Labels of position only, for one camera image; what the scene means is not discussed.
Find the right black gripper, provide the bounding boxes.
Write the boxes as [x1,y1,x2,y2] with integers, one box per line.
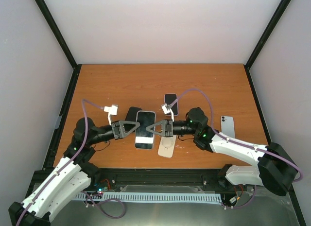
[146,119,198,137]

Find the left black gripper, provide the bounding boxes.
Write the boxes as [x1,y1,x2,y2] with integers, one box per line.
[89,120,140,144]

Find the black phone case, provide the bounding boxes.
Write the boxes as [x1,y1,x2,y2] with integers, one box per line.
[125,106,142,122]

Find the cream white phone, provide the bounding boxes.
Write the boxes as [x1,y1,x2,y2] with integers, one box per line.
[158,135,176,158]

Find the clear magsafe phone case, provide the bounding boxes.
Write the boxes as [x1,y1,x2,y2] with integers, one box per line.
[134,110,156,151]

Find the lilac phone case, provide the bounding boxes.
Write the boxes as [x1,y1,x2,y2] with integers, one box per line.
[171,102,179,116]

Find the black screen phone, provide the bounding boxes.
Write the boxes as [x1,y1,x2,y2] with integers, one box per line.
[164,93,177,105]

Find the light blue phone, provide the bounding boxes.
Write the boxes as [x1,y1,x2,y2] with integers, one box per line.
[221,116,235,138]

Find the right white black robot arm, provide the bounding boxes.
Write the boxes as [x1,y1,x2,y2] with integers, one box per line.
[146,107,299,196]

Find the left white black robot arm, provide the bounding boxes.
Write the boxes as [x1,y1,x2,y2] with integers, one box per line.
[8,118,140,226]

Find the left green controller board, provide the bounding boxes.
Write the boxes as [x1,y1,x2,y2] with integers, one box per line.
[95,182,110,193]

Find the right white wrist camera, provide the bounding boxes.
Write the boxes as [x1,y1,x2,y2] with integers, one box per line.
[161,104,174,122]

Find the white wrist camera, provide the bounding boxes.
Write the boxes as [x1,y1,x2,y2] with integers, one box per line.
[103,104,119,125]
[161,104,174,122]

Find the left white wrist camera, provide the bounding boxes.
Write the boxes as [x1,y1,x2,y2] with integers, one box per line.
[103,104,119,125]

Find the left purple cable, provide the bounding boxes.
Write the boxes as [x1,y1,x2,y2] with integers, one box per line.
[16,98,126,226]

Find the purple cable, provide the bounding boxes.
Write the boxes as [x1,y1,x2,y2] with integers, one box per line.
[16,98,126,226]
[169,88,305,210]

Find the black aluminium frame rail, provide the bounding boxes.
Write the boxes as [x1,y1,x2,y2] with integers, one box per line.
[31,168,291,191]

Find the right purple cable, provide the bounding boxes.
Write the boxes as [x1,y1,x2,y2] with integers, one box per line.
[169,88,305,210]

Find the light blue cable duct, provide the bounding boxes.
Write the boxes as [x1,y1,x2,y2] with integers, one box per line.
[88,192,222,205]

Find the left black side rail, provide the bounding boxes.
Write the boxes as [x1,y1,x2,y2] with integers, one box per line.
[42,64,82,170]

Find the black side rail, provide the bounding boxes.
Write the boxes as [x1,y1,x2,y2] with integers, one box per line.
[242,65,271,151]
[42,64,82,170]

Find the right black side rail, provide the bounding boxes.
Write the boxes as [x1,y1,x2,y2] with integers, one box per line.
[242,65,271,151]

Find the right wired connector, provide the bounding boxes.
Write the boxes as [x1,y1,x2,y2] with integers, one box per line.
[229,184,244,206]

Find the left black frame post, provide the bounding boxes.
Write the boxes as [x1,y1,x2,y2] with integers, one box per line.
[35,0,78,69]

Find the black frame post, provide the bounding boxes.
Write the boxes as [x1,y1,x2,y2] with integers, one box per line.
[244,0,291,71]
[35,0,78,69]

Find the right black frame post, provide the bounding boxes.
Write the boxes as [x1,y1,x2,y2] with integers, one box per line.
[244,0,291,71]

